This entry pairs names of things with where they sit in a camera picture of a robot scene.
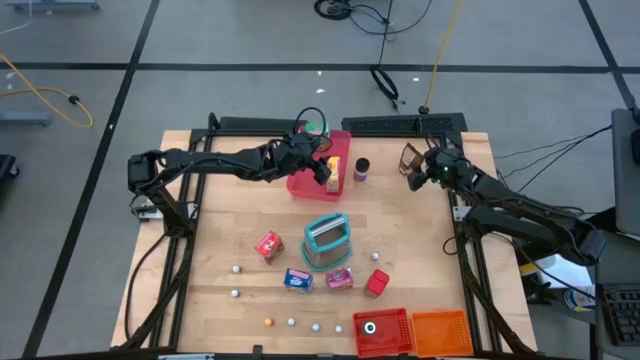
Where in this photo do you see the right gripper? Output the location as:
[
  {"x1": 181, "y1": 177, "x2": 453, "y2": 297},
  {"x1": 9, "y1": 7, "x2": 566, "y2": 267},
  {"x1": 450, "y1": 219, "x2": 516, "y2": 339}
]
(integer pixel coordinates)
[{"x1": 407, "y1": 146, "x2": 476, "y2": 194}]

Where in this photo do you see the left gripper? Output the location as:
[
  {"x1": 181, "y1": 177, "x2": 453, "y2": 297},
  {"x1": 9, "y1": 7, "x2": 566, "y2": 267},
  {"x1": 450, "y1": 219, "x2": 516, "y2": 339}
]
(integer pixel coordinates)
[{"x1": 273, "y1": 132, "x2": 333, "y2": 186}]

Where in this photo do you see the green cereal box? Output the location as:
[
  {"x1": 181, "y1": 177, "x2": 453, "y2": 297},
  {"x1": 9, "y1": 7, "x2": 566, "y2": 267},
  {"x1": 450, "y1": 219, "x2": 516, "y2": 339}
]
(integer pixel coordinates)
[{"x1": 304, "y1": 121, "x2": 332, "y2": 140}]

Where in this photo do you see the pink plastic tray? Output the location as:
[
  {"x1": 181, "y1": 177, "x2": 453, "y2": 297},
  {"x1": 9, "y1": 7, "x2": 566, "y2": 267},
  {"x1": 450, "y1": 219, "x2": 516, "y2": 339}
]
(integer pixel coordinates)
[{"x1": 285, "y1": 128, "x2": 353, "y2": 204}]

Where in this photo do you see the yellow Corn Pops cereal box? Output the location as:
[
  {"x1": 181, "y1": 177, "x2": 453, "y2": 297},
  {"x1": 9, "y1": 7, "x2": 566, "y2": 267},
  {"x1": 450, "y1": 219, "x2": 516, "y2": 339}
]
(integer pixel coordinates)
[{"x1": 325, "y1": 155, "x2": 343, "y2": 195}]

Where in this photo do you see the purple spice jar black cap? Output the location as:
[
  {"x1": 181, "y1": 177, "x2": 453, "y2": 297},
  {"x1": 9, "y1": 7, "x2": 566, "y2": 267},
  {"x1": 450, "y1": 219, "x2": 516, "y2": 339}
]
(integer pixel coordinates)
[{"x1": 353, "y1": 157, "x2": 372, "y2": 184}]

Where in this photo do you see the red Froot Loops cereal box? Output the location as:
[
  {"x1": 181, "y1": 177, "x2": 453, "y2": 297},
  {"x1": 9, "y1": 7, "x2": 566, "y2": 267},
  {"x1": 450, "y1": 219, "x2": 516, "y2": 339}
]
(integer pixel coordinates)
[{"x1": 254, "y1": 230, "x2": 286, "y2": 266}]

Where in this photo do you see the blue Frosted Flakes cereal box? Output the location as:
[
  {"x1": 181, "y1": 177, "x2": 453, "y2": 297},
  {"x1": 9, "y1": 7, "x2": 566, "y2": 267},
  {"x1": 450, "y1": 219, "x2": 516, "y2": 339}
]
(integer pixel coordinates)
[{"x1": 283, "y1": 267, "x2": 315, "y2": 294}]

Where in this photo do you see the magenta Raisin Bran cereal box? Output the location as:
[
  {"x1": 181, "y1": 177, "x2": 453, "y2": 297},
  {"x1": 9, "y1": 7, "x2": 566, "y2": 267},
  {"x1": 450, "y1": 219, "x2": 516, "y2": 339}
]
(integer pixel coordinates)
[{"x1": 325, "y1": 267, "x2": 355, "y2": 290}]

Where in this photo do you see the black flat panel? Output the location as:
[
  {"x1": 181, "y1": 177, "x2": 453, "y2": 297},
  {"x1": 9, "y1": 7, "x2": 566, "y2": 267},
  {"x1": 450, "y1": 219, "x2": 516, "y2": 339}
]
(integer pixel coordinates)
[{"x1": 218, "y1": 116, "x2": 310, "y2": 132}]

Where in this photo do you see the black perforated panel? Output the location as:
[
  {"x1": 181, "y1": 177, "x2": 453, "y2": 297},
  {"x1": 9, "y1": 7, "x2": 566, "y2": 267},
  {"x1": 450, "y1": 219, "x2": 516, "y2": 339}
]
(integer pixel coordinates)
[{"x1": 341, "y1": 112, "x2": 469, "y2": 136}]

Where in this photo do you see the white paper sheet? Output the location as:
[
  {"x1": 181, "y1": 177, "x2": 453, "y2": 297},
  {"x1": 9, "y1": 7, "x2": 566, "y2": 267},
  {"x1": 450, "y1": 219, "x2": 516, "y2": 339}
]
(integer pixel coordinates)
[{"x1": 542, "y1": 252, "x2": 594, "y2": 290}]

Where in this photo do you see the black support beam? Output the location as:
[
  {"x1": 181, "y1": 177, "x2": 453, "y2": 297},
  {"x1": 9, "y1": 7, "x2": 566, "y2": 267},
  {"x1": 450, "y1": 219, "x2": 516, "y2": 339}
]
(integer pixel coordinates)
[{"x1": 579, "y1": 207, "x2": 617, "y2": 236}]

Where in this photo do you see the orange plastic basket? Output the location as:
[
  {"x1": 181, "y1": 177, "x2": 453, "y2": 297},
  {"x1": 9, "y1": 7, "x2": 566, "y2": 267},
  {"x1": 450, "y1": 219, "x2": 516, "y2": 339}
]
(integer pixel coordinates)
[{"x1": 410, "y1": 309, "x2": 474, "y2": 359}]

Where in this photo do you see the red plastic basket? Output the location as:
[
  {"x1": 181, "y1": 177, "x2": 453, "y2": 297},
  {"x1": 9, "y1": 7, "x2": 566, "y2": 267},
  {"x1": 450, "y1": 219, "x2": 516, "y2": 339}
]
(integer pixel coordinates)
[{"x1": 352, "y1": 307, "x2": 415, "y2": 358}]

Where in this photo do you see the gray rounded panel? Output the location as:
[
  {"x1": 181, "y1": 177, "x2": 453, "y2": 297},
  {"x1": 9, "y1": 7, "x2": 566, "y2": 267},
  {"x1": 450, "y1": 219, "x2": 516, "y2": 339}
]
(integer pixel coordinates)
[{"x1": 611, "y1": 107, "x2": 640, "y2": 237}]

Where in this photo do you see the gray desk surface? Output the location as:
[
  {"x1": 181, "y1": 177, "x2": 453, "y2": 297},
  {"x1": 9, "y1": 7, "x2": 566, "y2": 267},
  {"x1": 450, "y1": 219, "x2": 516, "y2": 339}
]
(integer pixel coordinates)
[{"x1": 593, "y1": 229, "x2": 640, "y2": 360}]

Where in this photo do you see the black keyboard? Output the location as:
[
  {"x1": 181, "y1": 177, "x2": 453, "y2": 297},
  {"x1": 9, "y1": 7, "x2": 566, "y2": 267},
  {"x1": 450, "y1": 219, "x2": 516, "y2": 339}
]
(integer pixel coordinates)
[{"x1": 597, "y1": 283, "x2": 640, "y2": 347}]

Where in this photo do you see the gray furniture foot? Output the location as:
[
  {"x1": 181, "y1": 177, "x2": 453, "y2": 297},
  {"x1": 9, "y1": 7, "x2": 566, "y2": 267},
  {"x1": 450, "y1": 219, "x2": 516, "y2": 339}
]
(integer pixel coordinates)
[{"x1": 0, "y1": 110, "x2": 53, "y2": 127}]

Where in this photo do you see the gray furniture base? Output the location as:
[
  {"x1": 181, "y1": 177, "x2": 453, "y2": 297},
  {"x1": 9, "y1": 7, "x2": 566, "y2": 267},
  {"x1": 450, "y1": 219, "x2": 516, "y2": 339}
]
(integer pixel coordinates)
[{"x1": 7, "y1": 0, "x2": 101, "y2": 14}]

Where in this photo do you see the black floor object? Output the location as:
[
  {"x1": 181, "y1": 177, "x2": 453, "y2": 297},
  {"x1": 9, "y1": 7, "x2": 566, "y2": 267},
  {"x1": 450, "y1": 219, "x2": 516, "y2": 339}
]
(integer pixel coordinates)
[{"x1": 0, "y1": 154, "x2": 20, "y2": 180}]

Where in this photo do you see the black metal table frame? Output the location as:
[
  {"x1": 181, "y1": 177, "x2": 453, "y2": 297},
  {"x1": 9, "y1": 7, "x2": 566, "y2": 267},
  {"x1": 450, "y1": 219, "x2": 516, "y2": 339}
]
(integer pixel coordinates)
[{"x1": 119, "y1": 112, "x2": 539, "y2": 357}]

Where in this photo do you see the black cable with strap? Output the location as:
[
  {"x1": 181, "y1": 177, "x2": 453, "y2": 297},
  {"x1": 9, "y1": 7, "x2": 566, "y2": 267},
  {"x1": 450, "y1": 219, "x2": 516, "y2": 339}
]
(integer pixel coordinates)
[{"x1": 369, "y1": 0, "x2": 401, "y2": 112}]

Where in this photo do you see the yellow hanging cable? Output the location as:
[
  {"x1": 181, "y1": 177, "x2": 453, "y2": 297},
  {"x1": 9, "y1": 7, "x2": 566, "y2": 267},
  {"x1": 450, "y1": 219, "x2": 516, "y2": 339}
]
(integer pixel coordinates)
[{"x1": 422, "y1": 0, "x2": 466, "y2": 109}]

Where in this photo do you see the thin black cable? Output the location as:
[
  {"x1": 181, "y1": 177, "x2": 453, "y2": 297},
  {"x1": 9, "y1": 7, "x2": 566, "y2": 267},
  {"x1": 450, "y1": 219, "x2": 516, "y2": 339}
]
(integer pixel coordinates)
[{"x1": 494, "y1": 124, "x2": 614, "y2": 191}]

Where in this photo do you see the coiled black cable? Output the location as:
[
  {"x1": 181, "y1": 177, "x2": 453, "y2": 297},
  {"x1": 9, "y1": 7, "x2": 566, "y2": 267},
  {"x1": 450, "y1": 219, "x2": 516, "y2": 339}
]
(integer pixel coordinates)
[{"x1": 313, "y1": 0, "x2": 434, "y2": 36}]

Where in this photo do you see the yellow floor cable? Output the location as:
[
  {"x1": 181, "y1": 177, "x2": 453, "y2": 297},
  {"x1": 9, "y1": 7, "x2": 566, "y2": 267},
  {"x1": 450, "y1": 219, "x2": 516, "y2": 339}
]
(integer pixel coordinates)
[{"x1": 0, "y1": 52, "x2": 95, "y2": 129}]

